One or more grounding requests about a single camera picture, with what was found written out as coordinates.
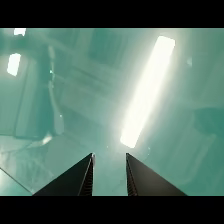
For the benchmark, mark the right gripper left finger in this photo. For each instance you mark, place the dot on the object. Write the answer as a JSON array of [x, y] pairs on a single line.
[[78, 180]]

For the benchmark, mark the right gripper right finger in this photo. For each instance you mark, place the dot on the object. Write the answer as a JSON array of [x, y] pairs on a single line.
[[145, 180]]

